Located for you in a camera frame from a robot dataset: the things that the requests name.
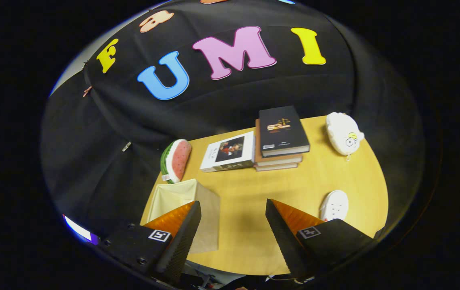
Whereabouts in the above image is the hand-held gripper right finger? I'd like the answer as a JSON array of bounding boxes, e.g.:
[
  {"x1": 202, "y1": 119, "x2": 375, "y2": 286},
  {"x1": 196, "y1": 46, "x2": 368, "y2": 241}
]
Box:
[{"x1": 265, "y1": 198, "x2": 375, "y2": 282}]

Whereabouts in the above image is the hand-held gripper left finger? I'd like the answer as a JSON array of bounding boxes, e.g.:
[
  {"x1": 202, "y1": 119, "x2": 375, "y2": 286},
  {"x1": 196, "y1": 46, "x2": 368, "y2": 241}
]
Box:
[{"x1": 100, "y1": 200, "x2": 202, "y2": 285}]

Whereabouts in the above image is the beige fabric storage box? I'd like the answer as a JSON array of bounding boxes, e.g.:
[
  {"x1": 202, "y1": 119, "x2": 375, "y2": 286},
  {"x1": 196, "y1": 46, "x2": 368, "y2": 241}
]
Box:
[{"x1": 146, "y1": 178, "x2": 221, "y2": 254}]

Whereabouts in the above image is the white canvas shoe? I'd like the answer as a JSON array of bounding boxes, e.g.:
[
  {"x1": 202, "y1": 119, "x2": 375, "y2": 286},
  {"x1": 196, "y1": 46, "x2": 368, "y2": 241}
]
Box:
[{"x1": 320, "y1": 190, "x2": 350, "y2": 222}]

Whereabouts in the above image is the watermelon slice plush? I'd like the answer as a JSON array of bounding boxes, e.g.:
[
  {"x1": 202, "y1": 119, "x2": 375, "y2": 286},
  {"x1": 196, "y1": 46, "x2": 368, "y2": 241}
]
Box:
[{"x1": 160, "y1": 139, "x2": 193, "y2": 184}]

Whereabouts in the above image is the white portrait cover book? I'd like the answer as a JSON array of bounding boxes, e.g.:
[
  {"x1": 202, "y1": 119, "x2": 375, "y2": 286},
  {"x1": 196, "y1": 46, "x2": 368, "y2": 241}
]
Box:
[{"x1": 200, "y1": 131, "x2": 256, "y2": 173}]

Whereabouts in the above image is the monitor screen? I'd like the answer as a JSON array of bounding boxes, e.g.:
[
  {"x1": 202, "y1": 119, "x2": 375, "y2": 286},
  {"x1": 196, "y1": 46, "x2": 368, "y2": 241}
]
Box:
[{"x1": 63, "y1": 214, "x2": 101, "y2": 245}]

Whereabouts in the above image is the black cover book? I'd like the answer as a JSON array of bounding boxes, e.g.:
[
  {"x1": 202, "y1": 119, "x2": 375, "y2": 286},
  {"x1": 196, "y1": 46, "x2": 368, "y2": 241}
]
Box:
[{"x1": 259, "y1": 106, "x2": 310, "y2": 158}]

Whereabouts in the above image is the white plush pouch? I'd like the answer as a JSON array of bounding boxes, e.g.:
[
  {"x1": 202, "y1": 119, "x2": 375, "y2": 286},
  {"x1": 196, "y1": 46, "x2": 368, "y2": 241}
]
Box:
[{"x1": 326, "y1": 112, "x2": 365, "y2": 157}]

